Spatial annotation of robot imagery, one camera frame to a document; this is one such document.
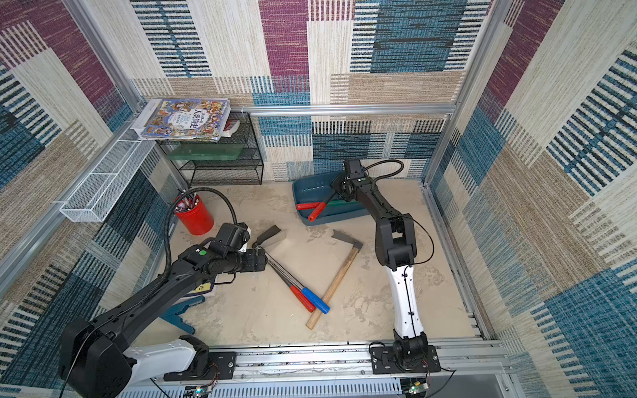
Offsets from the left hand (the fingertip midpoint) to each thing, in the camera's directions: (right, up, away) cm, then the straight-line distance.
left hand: (257, 260), depth 82 cm
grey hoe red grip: (+17, +14, +11) cm, 25 cm away
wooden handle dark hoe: (+34, +2, +14) cm, 37 cm away
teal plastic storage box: (+20, +26, +37) cm, 50 cm away
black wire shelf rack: (-15, +34, +37) cm, 52 cm away
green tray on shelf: (-23, +38, +12) cm, 46 cm away
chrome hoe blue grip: (+17, -12, 0) cm, 21 cm away
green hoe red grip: (+16, +18, +19) cm, 31 cm away
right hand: (+28, +25, +23) cm, 44 cm away
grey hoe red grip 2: (+13, -12, +2) cm, 17 cm away
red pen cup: (-27, +14, +11) cm, 32 cm away
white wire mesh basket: (-43, +22, -10) cm, 49 cm away
